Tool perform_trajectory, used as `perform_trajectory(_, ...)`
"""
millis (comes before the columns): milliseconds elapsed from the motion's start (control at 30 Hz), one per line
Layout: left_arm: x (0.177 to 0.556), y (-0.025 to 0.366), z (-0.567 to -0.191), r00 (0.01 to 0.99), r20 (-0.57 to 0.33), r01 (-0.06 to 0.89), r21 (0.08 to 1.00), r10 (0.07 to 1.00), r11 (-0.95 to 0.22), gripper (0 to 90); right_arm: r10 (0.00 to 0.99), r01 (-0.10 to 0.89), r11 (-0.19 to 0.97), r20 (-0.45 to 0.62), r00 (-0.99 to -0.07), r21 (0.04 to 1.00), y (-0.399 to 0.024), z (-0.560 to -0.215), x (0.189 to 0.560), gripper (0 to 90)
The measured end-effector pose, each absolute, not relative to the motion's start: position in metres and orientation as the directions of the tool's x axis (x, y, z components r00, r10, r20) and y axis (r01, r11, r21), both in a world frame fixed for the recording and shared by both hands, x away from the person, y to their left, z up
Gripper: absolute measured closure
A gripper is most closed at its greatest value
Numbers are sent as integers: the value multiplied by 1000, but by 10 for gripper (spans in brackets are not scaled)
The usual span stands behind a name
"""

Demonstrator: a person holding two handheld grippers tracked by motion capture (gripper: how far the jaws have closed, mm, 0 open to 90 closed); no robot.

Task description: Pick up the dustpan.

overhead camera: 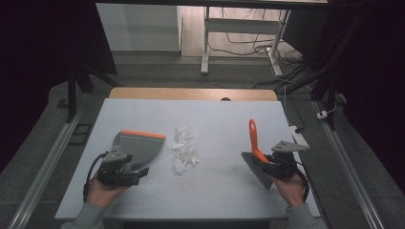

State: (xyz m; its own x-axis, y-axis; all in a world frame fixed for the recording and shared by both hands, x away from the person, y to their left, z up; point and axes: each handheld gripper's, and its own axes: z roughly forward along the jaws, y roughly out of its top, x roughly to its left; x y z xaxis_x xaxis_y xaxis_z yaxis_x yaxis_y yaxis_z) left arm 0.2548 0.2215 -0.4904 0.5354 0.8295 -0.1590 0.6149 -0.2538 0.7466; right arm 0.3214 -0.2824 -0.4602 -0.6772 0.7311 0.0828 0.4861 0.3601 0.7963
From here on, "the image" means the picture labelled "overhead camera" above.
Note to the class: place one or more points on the black floor plate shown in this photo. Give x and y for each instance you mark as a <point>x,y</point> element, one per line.
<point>80,134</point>

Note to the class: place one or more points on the white desk frame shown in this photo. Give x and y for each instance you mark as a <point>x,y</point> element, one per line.
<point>242,26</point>

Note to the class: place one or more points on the person's left hand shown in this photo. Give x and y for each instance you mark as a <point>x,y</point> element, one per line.
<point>102,193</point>

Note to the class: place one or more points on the black tripod stand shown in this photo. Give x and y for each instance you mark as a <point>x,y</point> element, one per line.
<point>72,92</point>

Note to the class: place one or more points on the white panel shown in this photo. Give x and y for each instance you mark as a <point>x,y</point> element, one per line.
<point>140,27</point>

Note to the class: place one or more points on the aluminium rail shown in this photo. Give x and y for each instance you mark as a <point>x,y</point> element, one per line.
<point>44,171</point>
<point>350,171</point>

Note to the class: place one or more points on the person's right hand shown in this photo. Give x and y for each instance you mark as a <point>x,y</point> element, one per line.
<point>291,191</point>

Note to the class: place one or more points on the black metal stand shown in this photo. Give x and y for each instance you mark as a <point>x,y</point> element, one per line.
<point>331,76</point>

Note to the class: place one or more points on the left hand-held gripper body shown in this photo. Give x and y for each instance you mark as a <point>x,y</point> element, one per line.
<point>113,167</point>

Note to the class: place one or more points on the small white plug adapter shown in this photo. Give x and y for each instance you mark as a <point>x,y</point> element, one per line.
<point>322,114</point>

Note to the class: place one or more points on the wooden table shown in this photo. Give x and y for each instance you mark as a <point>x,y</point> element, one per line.
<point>191,94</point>

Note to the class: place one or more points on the white power strip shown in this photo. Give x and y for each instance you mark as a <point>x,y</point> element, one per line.
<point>298,136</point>

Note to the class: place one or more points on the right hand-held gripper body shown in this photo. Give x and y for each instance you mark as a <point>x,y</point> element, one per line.
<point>285,162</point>

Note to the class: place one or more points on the pale blue table mat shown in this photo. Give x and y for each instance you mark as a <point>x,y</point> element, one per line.
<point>216,127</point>

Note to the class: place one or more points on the grey dustpan with orange edge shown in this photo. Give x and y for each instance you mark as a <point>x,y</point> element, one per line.
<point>140,148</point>

